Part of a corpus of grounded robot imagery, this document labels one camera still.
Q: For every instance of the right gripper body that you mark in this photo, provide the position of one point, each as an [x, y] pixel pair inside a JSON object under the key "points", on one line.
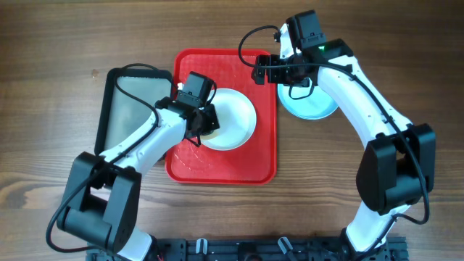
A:
{"points": [[286, 75]]}

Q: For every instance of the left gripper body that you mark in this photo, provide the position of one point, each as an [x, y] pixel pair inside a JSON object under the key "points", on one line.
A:
{"points": [[209, 120]]}

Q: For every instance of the teal plate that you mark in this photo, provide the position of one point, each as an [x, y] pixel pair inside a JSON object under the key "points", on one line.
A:
{"points": [[305, 102]]}

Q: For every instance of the white round plate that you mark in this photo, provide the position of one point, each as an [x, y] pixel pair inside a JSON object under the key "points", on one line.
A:
{"points": [[237, 117]]}

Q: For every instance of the green yellow sponge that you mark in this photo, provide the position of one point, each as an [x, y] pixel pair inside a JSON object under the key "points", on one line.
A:
{"points": [[211, 134]]}

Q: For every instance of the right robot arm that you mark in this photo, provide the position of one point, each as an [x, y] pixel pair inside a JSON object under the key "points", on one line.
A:
{"points": [[396, 172]]}

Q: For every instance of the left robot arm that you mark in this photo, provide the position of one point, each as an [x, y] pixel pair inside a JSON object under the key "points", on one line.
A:
{"points": [[100, 203]]}

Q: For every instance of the red plastic tray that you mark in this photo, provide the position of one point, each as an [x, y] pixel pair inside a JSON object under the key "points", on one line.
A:
{"points": [[254, 162]]}

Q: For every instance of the black tray with water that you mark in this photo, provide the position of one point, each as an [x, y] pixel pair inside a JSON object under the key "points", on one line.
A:
{"points": [[121, 115]]}

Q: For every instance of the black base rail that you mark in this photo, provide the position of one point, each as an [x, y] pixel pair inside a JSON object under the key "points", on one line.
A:
{"points": [[312, 249]]}

